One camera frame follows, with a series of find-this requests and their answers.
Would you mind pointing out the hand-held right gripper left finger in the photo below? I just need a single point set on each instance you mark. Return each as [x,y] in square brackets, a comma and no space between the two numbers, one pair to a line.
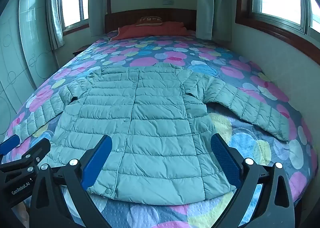
[97,161]

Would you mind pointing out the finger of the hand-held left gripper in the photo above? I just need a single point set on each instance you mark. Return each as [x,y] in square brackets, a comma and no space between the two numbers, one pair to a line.
[37,150]
[10,142]

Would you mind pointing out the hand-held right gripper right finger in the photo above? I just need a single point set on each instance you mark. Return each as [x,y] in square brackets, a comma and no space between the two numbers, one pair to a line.
[225,163]

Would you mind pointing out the light green puffer jacket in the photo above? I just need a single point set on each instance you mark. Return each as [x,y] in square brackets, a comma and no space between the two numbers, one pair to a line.
[155,122]

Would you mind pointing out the circle-patterned bedspread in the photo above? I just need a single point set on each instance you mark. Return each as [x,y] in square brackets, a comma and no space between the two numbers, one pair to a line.
[250,147]

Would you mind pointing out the glossy circle-patterned wardrobe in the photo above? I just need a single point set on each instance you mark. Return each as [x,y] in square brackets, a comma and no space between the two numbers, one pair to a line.
[25,42]

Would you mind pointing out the dark wooden nightstand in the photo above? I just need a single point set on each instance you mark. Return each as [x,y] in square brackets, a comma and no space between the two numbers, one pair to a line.
[79,50]

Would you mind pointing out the pale green curtain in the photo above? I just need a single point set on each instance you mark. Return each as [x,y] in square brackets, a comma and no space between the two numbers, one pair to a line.
[212,2]
[56,25]
[98,0]

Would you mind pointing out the red pillow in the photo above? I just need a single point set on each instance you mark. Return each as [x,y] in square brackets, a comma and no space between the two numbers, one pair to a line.
[152,32]

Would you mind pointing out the dark wooden headboard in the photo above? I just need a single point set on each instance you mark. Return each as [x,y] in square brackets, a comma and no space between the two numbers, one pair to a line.
[120,19]

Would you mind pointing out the orange printed pillow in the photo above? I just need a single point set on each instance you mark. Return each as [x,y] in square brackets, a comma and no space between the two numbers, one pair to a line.
[150,19]

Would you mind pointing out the small white-framed window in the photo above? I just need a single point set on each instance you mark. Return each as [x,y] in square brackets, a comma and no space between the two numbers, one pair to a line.
[72,0]

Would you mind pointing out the white wall switch plate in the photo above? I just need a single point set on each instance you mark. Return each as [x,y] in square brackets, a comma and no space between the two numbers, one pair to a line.
[167,2]

